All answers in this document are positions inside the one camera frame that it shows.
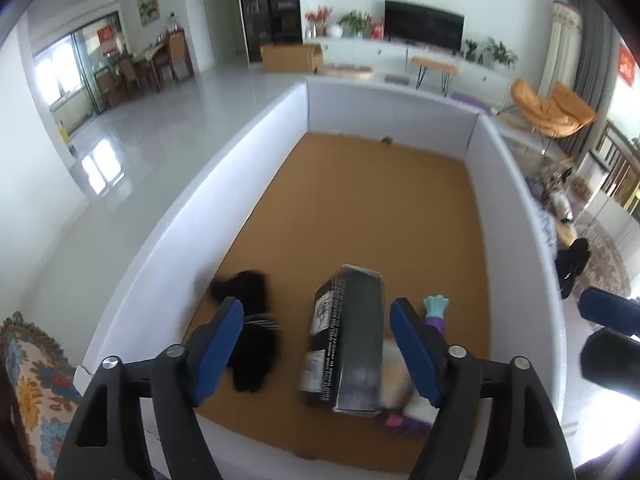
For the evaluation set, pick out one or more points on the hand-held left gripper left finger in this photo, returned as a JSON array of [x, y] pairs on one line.
[[220, 355]]

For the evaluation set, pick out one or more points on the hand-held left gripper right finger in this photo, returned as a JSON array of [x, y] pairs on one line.
[[415, 355]]

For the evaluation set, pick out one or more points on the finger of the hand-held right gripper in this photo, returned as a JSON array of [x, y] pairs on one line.
[[615, 360], [612, 310]]

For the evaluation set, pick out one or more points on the black carton box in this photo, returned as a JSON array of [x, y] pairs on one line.
[[357, 340]]

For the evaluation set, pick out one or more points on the large white cardboard box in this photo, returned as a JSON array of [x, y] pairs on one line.
[[200, 200]]

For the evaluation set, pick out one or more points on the black striped sock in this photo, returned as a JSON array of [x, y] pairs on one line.
[[255, 360]]

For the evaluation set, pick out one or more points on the purple mermaid plush toy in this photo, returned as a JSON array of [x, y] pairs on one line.
[[436, 310]]

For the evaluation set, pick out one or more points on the black cloth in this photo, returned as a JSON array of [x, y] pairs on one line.
[[574, 265]]

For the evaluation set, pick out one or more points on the white printed cloth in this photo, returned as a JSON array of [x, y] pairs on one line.
[[546, 230]]

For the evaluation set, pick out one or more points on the dark wooden slatted chair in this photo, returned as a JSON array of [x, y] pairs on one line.
[[620, 160]]

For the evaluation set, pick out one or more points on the floral patterned cushion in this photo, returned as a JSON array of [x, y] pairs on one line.
[[35, 390]]

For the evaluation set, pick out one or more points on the orange lounge chair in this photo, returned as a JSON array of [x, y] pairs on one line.
[[545, 110]]

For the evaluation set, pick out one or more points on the red window decoration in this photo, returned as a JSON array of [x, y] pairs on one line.
[[627, 62]]

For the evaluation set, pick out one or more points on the grey curtain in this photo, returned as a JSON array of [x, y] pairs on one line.
[[595, 60]]

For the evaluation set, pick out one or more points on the white standing air conditioner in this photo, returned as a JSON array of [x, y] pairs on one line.
[[562, 50]]

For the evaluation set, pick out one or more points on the large leafy potted plant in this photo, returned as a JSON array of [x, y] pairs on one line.
[[500, 54]]

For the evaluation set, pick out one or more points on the wooden dining chair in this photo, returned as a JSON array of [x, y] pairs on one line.
[[131, 72], [109, 85]]

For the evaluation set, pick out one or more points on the wooden bench with metal legs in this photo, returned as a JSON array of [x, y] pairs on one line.
[[432, 62]]

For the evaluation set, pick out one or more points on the small green potted plant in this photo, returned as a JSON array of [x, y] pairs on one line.
[[471, 50]]

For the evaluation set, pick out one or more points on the wooden sideboard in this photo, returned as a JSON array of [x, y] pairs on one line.
[[179, 55]]

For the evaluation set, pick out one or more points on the white television cabinet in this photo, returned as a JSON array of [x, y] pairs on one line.
[[380, 52]]

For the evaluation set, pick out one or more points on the brown cardboard box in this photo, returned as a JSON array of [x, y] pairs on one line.
[[290, 57]]

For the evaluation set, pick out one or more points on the wooden dining table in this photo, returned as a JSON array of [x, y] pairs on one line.
[[145, 57]]

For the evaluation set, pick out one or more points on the red gift box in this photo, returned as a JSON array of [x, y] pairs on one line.
[[377, 30]]

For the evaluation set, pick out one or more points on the black flat television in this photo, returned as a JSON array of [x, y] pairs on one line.
[[425, 22]]

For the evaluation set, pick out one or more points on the red window poster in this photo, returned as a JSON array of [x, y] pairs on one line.
[[110, 40]]

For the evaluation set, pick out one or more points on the white door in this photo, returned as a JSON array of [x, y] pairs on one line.
[[217, 20]]

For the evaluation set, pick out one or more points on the bushy green potted plant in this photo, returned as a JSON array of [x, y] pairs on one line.
[[355, 21]]

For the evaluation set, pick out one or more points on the red flower bouquet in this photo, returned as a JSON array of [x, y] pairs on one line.
[[318, 16]]

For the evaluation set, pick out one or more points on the dark glass display cabinet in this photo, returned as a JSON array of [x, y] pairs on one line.
[[265, 5]]

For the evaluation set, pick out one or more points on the framed wall painting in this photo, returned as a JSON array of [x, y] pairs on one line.
[[148, 6]]

